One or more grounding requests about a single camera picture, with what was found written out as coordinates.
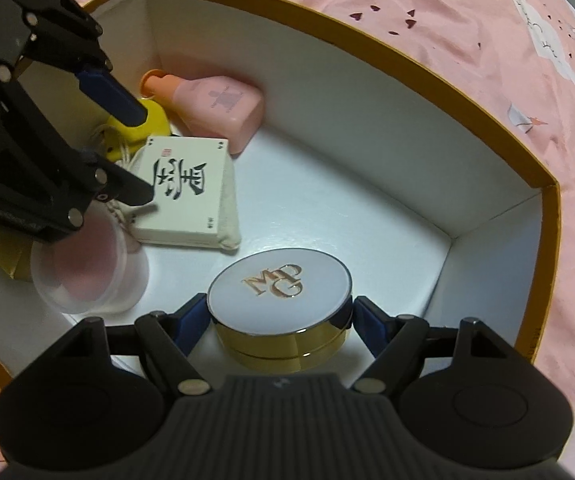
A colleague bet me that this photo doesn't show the white calligraphy print box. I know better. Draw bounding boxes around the white calligraphy print box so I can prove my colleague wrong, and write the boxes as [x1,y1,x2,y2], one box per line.
[130,135,231,245]

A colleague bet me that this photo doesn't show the gold compact with white lid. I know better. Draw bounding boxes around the gold compact with white lid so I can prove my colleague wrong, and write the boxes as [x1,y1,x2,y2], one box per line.
[206,248,355,374]

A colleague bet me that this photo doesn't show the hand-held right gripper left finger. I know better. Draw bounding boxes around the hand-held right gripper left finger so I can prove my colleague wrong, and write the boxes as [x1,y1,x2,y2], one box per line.
[56,293,214,397]

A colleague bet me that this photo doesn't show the pink bottle with orange cap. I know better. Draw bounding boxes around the pink bottle with orange cap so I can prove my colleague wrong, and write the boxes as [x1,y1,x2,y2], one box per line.
[140,69,265,157]

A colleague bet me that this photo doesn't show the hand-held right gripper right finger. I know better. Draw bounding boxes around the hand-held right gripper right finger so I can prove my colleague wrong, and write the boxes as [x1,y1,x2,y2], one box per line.
[350,296,518,395]

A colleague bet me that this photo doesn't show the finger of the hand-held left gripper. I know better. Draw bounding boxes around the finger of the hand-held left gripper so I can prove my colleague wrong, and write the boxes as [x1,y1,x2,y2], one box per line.
[0,54,159,247]
[0,0,152,129]

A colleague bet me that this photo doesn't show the clear cup with pink puff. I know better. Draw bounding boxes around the clear cup with pink puff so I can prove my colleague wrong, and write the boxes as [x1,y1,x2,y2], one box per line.
[30,209,150,317]

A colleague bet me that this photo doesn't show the pink printed blanket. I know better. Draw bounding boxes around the pink printed blanket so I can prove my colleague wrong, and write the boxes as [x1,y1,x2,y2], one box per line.
[0,0,575,480]

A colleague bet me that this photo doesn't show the orange cardboard box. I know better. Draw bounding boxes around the orange cardboard box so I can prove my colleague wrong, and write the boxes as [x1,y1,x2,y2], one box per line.
[0,0,562,392]

